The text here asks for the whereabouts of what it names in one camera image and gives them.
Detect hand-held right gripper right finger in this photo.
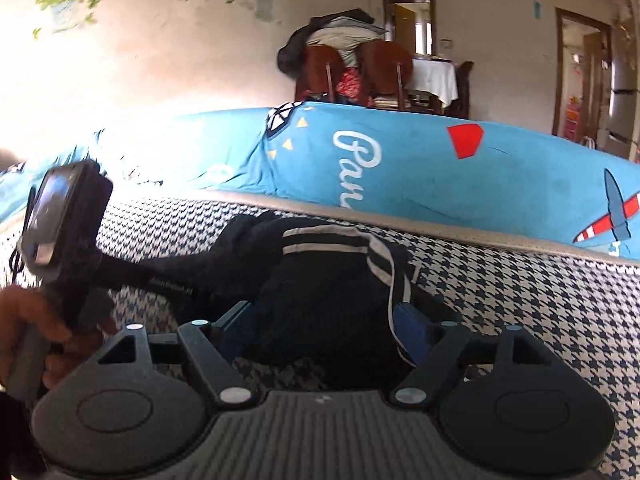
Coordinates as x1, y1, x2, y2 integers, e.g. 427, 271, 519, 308
390, 304, 556, 408

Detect silver refrigerator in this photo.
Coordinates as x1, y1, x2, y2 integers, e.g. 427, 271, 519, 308
604, 22, 640, 161

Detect table with white tablecloth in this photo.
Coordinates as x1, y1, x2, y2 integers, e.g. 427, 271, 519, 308
407, 56, 460, 113

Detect person's left hand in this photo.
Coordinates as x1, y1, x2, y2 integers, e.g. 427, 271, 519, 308
0, 286, 119, 389

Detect red patterned cloth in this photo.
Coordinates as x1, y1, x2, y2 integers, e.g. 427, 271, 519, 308
334, 67, 377, 109

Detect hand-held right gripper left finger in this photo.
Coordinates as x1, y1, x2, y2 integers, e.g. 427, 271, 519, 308
90, 301, 258, 408

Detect dark wooden chair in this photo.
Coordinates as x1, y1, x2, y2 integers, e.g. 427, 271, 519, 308
452, 60, 475, 120

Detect grey and white clothes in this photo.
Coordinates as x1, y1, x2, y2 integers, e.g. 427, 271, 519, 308
305, 16, 388, 68

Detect black jacket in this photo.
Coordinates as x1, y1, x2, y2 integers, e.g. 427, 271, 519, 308
277, 8, 388, 81

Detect brown wooden chair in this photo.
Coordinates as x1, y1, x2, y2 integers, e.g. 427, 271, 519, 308
299, 44, 347, 103
357, 40, 415, 112

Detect black t-shirt red print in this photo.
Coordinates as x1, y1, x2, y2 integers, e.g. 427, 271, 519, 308
137, 211, 441, 392

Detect wide wooden doorway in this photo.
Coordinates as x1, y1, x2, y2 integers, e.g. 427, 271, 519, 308
552, 8, 614, 142

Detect houndstooth sofa seat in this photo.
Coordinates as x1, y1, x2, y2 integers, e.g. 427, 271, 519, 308
0, 190, 640, 480

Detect blue printed sofa cover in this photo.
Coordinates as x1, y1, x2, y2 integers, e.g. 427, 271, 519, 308
0, 100, 640, 261

